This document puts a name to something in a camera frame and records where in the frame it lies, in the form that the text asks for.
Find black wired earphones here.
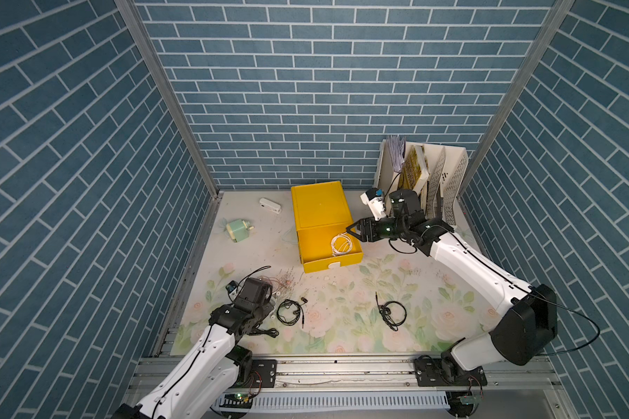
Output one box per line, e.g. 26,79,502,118
276,297,309,326
375,293,407,332
247,328,280,339

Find black wired earphones left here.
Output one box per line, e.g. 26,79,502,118
247,328,280,339

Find floral table mat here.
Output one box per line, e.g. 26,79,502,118
169,219,504,356

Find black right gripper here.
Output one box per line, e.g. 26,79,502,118
346,216,406,243

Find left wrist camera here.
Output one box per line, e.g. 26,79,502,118
225,280,239,300

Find white file organizer rack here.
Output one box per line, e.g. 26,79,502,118
374,136,468,226

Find black wired earphones right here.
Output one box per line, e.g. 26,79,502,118
375,293,407,332

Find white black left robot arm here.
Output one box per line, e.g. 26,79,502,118
112,278,274,418

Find pink wired earphones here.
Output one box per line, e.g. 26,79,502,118
261,268,296,295

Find black wired earphones middle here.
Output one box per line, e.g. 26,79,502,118
276,297,309,326

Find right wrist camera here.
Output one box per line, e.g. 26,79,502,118
360,188,387,221

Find white stapler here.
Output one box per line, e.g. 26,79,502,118
259,197,282,214

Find yellow cover book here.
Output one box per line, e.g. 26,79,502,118
398,145,430,195

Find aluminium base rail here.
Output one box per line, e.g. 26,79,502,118
125,353,577,418

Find yellow plastic drawer cabinet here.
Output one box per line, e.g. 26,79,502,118
291,181,363,273

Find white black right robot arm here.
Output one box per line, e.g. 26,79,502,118
346,188,557,382

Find green manual pencil sharpener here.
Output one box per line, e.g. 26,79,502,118
225,219,254,243

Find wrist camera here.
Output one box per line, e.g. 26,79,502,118
225,280,239,300
360,188,387,221

